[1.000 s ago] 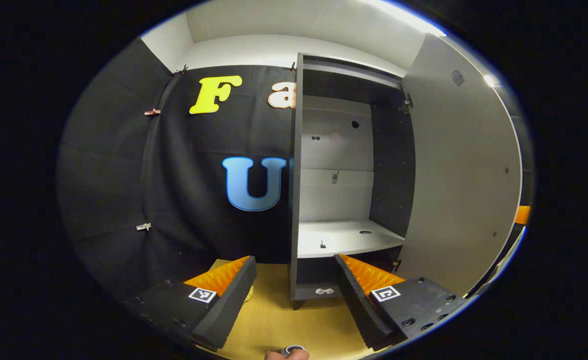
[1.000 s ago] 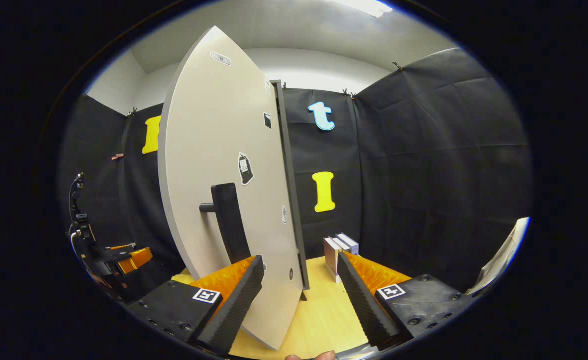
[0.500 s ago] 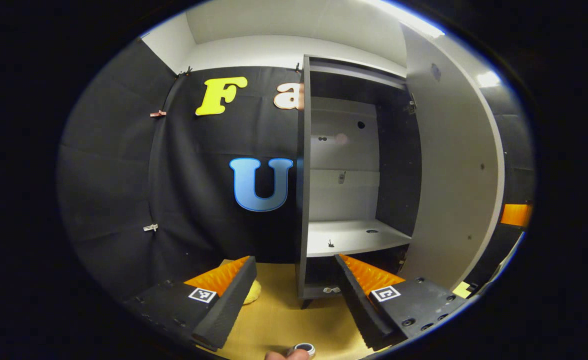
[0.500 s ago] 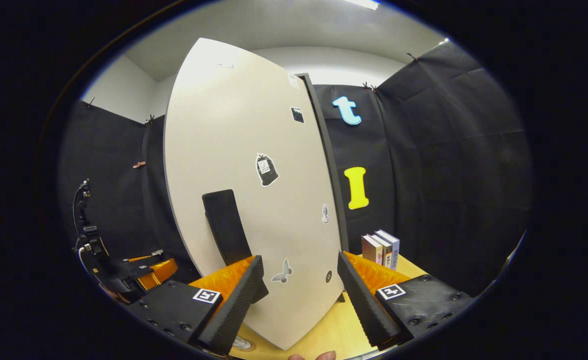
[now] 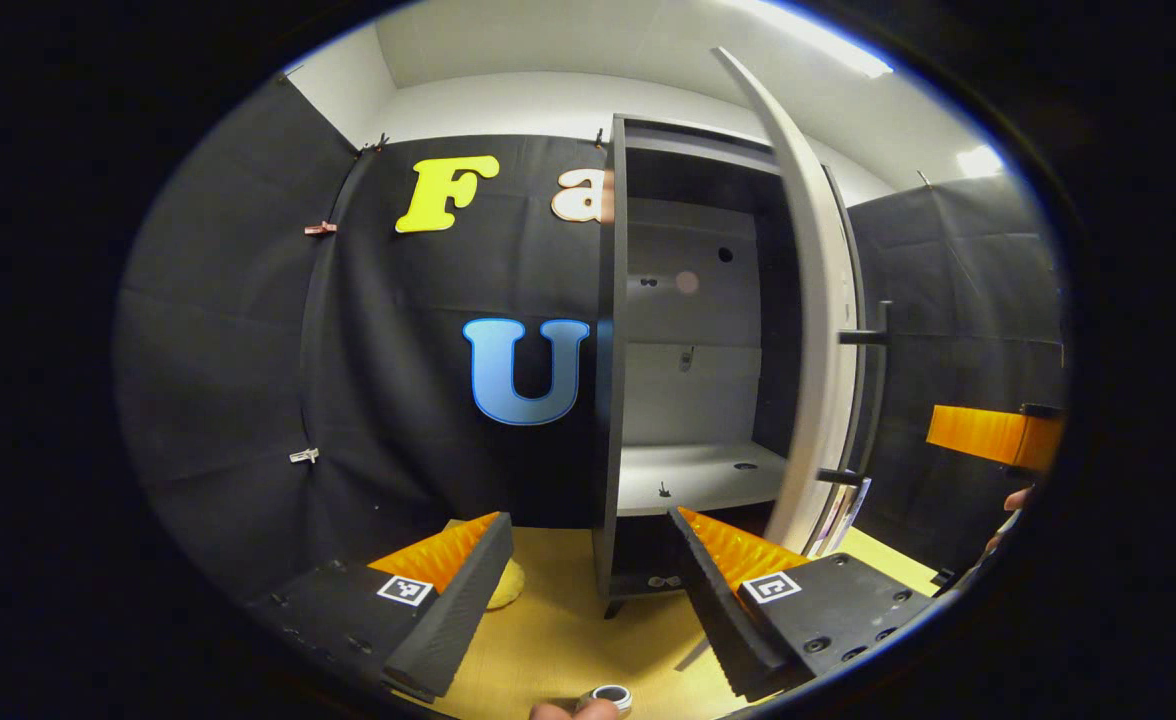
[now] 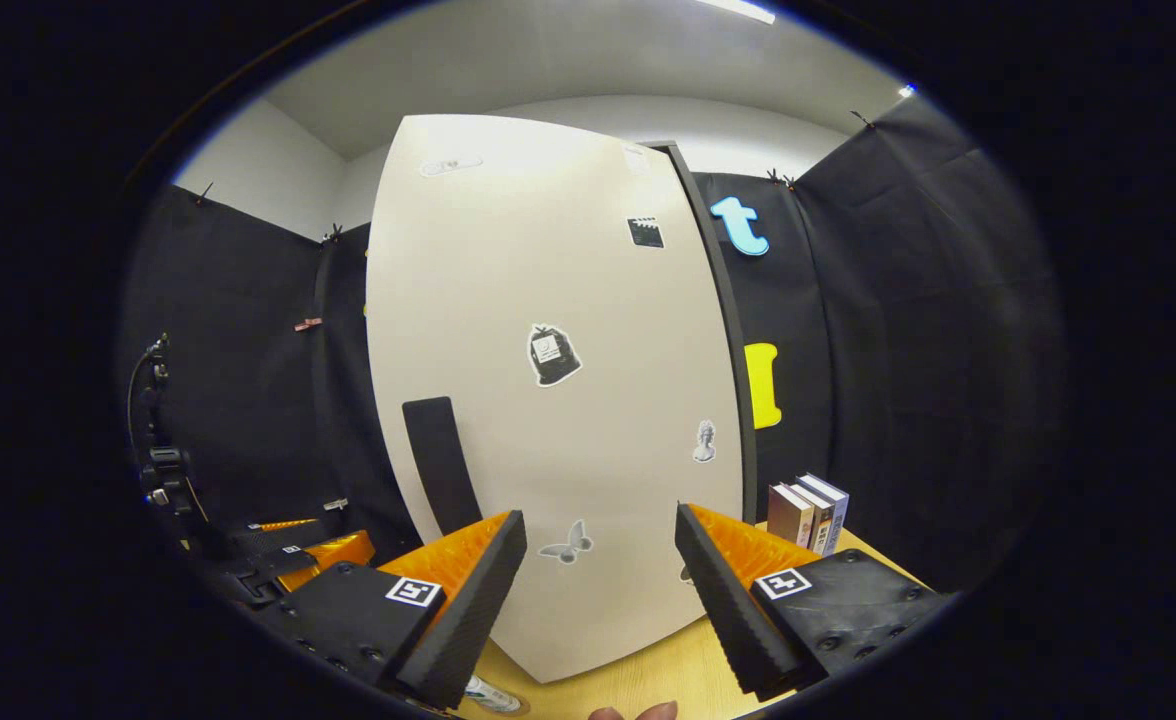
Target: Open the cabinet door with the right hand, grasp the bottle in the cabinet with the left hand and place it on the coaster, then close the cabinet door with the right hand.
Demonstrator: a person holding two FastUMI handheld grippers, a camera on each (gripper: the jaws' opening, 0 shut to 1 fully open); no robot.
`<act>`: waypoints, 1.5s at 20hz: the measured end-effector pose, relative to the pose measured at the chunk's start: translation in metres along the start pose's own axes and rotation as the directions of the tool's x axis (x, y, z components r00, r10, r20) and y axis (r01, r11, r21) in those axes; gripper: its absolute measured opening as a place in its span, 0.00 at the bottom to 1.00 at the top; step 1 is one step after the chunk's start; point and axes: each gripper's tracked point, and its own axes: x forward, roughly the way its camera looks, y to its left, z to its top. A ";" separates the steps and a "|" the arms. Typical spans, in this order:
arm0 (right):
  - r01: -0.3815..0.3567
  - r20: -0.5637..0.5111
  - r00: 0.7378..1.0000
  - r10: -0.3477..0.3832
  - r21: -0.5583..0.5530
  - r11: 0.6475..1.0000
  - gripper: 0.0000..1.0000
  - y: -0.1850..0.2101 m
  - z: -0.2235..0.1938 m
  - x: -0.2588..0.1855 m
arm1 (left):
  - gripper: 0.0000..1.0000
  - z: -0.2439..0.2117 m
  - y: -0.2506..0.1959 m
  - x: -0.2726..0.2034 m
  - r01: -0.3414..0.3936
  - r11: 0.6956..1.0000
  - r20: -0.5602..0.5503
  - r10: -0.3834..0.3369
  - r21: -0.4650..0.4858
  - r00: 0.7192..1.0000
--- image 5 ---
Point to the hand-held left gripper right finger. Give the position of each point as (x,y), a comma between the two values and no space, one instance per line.
(723,625)

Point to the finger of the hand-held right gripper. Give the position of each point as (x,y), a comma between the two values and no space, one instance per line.
(978,432)

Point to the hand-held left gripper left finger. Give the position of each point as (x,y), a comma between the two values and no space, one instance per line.
(458,610)

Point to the white cabinet shelf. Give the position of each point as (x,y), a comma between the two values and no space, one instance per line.
(688,480)

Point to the grey cabinet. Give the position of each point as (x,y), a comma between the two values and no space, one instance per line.
(608,400)

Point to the yellow toy bread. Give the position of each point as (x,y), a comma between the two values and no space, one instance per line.
(508,588)

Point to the black backdrop cloth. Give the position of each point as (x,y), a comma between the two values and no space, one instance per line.
(398,330)
(958,280)
(218,340)

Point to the white booklet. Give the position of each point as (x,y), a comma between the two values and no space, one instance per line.
(848,515)

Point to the white clip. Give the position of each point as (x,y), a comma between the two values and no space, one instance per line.
(303,456)

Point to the small ceiling light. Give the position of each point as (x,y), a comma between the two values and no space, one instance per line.
(978,162)

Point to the pink clip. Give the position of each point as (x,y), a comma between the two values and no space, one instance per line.
(320,228)

